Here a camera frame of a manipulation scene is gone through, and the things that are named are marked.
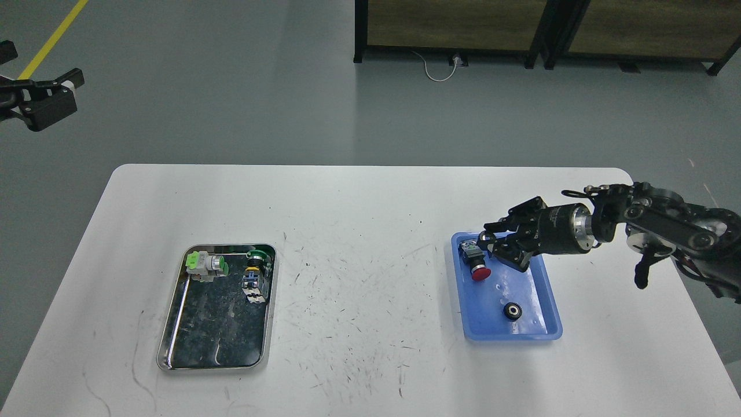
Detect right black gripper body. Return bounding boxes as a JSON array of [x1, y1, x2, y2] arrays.
[[524, 203, 596, 254]]

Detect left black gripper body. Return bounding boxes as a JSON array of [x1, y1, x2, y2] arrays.
[[1, 78, 34, 122]]

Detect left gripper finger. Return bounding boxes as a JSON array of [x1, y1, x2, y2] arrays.
[[19, 87, 78, 132], [20, 68, 85, 97]]

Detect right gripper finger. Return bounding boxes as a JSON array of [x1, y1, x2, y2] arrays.
[[483, 197, 548, 232], [477, 231, 539, 273]]

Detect black gear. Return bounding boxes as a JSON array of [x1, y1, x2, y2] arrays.
[[502, 302, 522, 321]]

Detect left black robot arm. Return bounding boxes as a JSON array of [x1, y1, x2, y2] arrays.
[[1, 68, 85, 132]]

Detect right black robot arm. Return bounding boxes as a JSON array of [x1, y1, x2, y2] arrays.
[[461, 182, 740, 303]]

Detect blue plastic tray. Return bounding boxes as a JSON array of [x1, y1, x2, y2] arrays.
[[452, 232, 563, 342]]

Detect silver metal tray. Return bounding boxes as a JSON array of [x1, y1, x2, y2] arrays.
[[156, 243, 279, 371]]

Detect red mushroom push button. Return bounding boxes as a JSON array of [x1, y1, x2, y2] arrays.
[[458, 240, 491, 282]]

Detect wooden black-framed cabinet left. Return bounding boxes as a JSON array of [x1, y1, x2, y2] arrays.
[[354, 1, 561, 70]]

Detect wooden black-framed cabinet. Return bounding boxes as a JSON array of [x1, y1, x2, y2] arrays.
[[541, 1, 740, 76], [354, 1, 561, 70]]

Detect wooden black-framed cabinet right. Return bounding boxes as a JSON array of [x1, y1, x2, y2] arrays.
[[541, 1, 740, 76]]

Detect white cable on floor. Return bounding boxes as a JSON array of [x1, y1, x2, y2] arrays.
[[412, 50, 465, 82]]

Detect green white push button switch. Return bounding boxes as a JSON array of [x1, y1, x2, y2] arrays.
[[184, 251, 230, 283]]

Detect green blue push button switch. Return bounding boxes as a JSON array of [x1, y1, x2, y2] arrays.
[[241, 249, 273, 303]]

